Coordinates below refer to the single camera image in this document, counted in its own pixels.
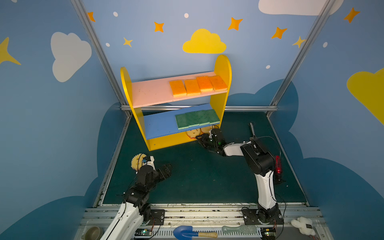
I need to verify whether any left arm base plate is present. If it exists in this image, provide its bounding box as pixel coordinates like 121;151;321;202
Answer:
143;209;165;226

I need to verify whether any metal trowel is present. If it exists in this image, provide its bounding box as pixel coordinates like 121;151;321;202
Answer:
249;122;256;138

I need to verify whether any yellow smiley sponge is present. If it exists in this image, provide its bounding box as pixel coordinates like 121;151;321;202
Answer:
201;126;214;134
186;129;202;140
131;154;147;172

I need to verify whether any green sponge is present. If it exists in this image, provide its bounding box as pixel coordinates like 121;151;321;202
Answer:
196;110;210;126
185;112;200;128
206;109;220;125
175;114;190;130

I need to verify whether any left circuit board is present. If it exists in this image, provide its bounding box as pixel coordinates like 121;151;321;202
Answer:
134;229;153;238

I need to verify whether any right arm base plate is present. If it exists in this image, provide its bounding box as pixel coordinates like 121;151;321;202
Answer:
241;206;284;225

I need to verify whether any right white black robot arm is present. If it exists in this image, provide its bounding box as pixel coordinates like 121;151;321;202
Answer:
196;129;281;223

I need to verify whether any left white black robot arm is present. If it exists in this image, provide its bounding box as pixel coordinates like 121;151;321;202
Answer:
101;164;173;240

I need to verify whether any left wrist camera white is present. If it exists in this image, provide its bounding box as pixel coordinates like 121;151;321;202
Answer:
142;156;156;170

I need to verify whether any orange sponge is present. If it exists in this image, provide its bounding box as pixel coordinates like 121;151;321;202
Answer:
196;76;214;92
184;79;201;96
169;80;187;98
209;76;228;92

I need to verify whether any circuit board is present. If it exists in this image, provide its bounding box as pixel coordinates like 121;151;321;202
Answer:
134;229;153;238
261;228;277;240

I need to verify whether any right circuit board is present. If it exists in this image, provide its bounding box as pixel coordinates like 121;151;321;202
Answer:
261;228;277;240

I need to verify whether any beige bowl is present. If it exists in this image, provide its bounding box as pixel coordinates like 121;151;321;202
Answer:
81;226;104;240

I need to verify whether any yellow shelf with pink and blue boards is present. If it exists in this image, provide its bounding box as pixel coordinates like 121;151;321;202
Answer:
120;55;232;151

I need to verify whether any white plush toy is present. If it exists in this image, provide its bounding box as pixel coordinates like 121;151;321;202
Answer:
291;217;316;236

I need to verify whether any blue toy shovel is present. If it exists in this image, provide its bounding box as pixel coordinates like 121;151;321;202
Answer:
173;226;218;240

